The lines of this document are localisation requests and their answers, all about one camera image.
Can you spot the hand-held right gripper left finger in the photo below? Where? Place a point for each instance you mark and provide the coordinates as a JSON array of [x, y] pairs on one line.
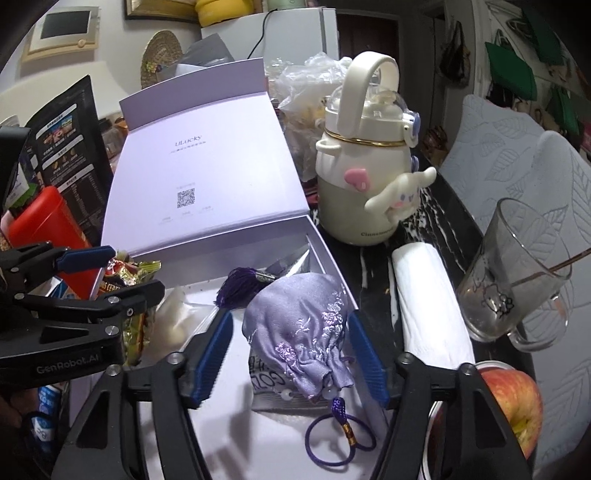
[[214, 360]]

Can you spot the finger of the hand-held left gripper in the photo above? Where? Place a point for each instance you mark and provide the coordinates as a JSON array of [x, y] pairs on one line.
[[131, 296], [87, 258]]

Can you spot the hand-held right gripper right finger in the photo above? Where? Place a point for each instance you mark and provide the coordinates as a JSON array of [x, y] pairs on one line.
[[369, 355]]

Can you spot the peanut snack packet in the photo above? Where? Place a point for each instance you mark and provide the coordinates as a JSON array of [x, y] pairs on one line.
[[134, 323]]

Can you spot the clear pastry packet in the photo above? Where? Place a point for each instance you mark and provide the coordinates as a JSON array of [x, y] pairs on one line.
[[178, 323]]

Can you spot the purple print silver packet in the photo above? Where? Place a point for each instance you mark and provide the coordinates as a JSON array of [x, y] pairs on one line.
[[265, 383]]

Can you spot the purple tassel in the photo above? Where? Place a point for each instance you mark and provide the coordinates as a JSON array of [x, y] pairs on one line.
[[238, 286]]

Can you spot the plain silver foil packet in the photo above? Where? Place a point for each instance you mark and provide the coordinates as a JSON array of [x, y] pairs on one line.
[[286, 267]]

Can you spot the purple gift box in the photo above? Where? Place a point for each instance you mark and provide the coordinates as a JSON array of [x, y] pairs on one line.
[[194, 152]]

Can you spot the red plastic container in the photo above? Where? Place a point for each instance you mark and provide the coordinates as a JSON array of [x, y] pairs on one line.
[[41, 221]]

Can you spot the rolled white towel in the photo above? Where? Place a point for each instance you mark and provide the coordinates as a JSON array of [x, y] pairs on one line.
[[429, 309]]

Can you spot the black snack bag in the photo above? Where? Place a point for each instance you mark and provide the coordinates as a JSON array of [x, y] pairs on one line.
[[69, 138]]

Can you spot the brown glass jar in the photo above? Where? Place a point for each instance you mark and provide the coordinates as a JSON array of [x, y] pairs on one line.
[[113, 136]]

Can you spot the red apple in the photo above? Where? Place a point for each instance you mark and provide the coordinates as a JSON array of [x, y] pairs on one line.
[[508, 397]]

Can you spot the clear glass mug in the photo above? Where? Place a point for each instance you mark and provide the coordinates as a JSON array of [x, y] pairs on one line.
[[498, 286]]

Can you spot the cream cartoon water bottle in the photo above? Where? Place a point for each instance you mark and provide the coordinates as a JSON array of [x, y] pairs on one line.
[[351, 203]]

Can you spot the woven straw fan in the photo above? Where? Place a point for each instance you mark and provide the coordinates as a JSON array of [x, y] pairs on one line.
[[161, 50]]

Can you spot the brown patterned bag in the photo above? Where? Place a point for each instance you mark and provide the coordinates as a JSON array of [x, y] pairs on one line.
[[434, 141]]

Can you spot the grey plastic mailer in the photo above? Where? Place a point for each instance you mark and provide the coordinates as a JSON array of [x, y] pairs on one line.
[[207, 50]]

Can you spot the small leaf-pattern chair cover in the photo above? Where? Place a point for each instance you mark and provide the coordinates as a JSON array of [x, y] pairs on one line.
[[498, 138]]

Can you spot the large leaf-pattern chair cover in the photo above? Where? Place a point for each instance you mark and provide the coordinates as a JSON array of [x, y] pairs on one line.
[[568, 194]]

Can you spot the clear plastic bag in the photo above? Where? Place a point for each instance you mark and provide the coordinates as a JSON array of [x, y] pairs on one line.
[[304, 78]]

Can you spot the yellow pot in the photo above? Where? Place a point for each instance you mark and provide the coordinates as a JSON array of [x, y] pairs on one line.
[[221, 11]]

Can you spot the white fridge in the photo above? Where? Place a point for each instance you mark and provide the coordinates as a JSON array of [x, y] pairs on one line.
[[295, 32]]

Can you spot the dark handbag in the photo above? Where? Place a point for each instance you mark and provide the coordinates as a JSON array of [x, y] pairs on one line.
[[455, 60]]

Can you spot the small green tote bag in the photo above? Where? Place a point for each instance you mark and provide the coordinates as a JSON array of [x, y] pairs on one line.
[[565, 110]]

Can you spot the dark wooden door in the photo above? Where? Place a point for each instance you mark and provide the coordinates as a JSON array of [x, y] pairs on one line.
[[369, 37]]

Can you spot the wide green tote bag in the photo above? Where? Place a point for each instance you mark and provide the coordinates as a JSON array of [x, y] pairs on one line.
[[510, 69]]

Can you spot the pale green kettle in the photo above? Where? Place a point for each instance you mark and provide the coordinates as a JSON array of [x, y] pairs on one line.
[[291, 3]]

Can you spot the tall green tote bag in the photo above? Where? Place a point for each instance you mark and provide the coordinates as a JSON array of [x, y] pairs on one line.
[[549, 37]]

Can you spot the wall intercom panel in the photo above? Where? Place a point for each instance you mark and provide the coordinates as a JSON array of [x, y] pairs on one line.
[[60, 27]]

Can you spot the gold picture frame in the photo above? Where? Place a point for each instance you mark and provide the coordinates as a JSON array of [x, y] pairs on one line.
[[152, 7]]

